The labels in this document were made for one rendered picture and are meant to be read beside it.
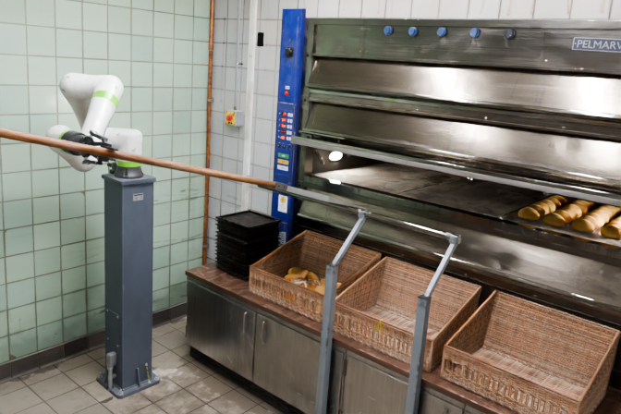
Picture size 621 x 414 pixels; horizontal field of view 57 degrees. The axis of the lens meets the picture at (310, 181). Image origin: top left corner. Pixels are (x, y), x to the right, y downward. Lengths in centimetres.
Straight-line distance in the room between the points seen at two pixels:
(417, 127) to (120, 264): 170
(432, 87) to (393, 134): 33
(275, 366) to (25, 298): 147
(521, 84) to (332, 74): 108
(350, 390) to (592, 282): 119
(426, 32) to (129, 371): 240
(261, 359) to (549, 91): 197
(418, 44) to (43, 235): 230
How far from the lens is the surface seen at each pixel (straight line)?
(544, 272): 280
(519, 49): 277
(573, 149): 269
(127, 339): 335
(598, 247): 271
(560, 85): 270
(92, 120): 260
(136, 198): 309
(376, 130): 309
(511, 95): 275
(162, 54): 377
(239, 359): 336
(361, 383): 280
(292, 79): 342
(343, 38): 326
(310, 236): 345
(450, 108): 287
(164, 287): 413
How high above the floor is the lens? 186
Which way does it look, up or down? 12 degrees down
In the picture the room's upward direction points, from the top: 4 degrees clockwise
